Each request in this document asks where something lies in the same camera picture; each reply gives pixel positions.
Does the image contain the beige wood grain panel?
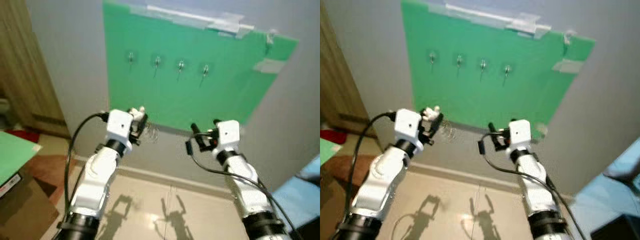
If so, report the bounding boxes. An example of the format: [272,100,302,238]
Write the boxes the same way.
[320,0,372,138]
[0,0,71,139]

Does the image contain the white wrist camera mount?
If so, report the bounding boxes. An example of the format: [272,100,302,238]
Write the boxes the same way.
[394,109,425,146]
[218,120,242,156]
[105,109,135,147]
[508,119,532,153]

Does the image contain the red cloth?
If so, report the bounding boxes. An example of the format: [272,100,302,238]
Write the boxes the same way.
[5,129,41,143]
[320,129,347,146]

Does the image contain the person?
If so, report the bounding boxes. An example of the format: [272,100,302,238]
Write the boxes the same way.
[602,162,640,183]
[295,172,321,186]

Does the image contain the black box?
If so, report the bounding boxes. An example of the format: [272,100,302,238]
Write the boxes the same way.
[590,213,640,240]
[301,215,321,240]

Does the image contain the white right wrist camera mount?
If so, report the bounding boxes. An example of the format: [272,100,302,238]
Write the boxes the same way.
[508,119,532,153]
[218,120,242,156]

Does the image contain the brown cardboard box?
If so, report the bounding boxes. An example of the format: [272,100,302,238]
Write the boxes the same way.
[0,170,60,240]
[320,170,351,240]

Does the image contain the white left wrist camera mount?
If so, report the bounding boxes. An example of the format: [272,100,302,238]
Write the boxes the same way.
[105,109,135,147]
[394,109,425,146]

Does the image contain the clear tape patch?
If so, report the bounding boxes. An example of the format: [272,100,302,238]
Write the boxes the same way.
[551,58,585,75]
[252,58,287,75]

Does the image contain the keys with white tag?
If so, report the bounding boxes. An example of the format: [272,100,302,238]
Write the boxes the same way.
[127,105,161,145]
[421,105,458,143]

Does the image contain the green wall board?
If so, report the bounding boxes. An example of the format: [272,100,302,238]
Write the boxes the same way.
[401,0,596,138]
[102,0,299,133]

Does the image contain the brown rug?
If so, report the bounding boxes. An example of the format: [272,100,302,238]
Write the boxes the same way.
[330,154,375,201]
[22,152,81,193]

